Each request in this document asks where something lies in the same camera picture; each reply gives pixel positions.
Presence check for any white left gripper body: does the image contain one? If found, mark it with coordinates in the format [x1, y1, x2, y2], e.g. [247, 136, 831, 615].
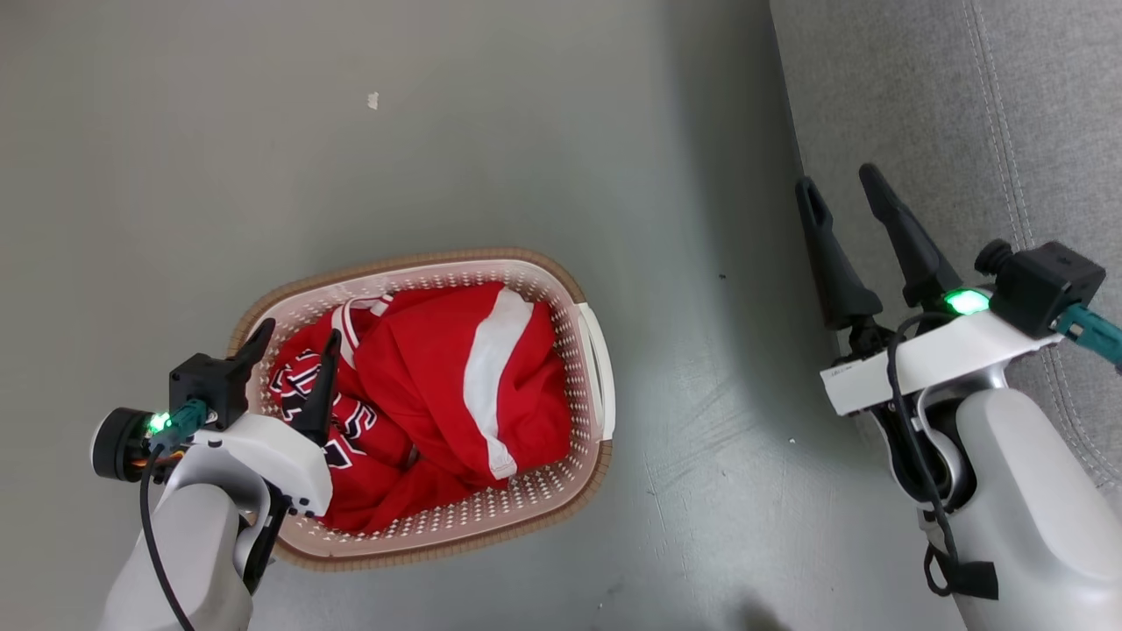
[180, 412, 334, 520]

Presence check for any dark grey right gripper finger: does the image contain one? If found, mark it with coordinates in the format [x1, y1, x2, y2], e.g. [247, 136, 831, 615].
[858, 162, 964, 311]
[794, 175, 893, 353]

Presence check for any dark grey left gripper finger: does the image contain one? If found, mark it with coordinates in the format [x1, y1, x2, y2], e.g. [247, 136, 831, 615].
[226, 317, 277, 386]
[289, 328, 344, 446]

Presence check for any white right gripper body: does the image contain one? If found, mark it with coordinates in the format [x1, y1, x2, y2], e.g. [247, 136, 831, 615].
[820, 289, 1063, 417]

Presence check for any red jersey with black-white print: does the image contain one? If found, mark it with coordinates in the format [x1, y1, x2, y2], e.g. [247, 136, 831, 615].
[267, 296, 496, 535]

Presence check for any white perforated laundry basket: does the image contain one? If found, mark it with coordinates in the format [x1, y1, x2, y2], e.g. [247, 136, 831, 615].
[226, 247, 617, 572]

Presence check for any grey fabric sofa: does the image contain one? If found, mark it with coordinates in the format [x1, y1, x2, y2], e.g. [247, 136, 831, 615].
[770, 0, 1122, 527]

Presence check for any teal left camera plug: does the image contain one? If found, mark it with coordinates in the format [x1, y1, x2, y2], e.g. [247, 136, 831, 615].
[149, 399, 209, 443]

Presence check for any teal camera plug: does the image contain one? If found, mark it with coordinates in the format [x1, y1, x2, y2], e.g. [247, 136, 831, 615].
[1056, 302, 1122, 369]
[149, 399, 209, 443]

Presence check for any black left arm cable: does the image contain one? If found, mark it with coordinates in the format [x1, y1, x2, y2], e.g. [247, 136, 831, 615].
[138, 443, 195, 631]

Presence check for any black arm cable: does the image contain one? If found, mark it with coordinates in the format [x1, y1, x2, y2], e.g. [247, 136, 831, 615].
[138, 443, 195, 631]
[885, 311, 1000, 601]

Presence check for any teal right camera plug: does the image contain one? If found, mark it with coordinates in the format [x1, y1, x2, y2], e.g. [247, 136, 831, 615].
[1056, 302, 1122, 369]

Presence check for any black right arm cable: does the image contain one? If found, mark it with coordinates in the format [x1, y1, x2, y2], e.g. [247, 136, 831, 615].
[885, 311, 1000, 601]

